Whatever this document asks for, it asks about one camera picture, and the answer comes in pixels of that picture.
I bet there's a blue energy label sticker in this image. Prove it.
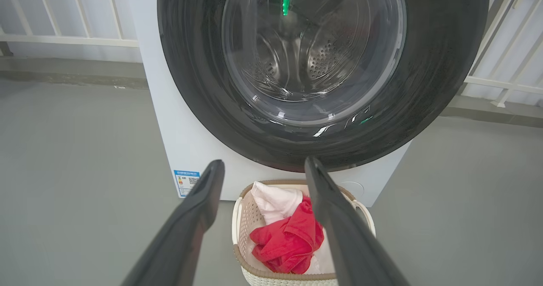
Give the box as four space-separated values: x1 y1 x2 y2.
174 170 201 198

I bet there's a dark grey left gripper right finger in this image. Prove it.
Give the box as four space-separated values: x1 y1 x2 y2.
304 156 411 286

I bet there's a round white filter cover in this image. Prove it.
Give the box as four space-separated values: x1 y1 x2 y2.
339 181 364 199

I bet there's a white metal railing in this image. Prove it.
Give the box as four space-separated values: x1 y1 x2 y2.
0 0 140 49
460 0 543 108

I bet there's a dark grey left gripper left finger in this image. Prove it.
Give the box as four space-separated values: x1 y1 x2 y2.
121 159 225 286

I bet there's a white front-load washing machine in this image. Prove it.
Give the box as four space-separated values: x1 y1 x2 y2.
127 0 505 208

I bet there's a cream perforated basket brown rim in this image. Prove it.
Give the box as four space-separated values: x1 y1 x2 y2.
231 179 377 286

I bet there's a red garment with white print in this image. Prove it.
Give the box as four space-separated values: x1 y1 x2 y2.
249 196 325 275

